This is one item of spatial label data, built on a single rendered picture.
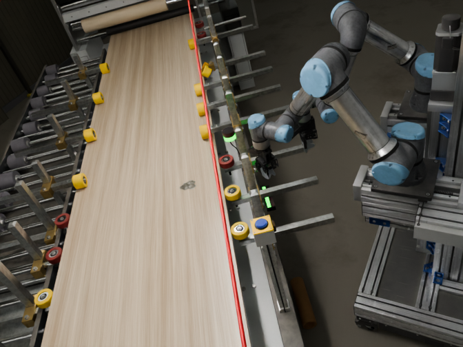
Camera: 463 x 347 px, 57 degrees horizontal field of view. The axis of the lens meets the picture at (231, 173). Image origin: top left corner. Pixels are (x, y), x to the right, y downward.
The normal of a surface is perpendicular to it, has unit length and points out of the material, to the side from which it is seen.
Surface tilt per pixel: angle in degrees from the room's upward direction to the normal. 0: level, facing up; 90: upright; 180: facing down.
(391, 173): 96
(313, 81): 84
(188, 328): 0
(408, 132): 7
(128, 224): 0
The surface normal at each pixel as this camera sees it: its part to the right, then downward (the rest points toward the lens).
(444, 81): -0.44, 0.66
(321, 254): -0.22, -0.73
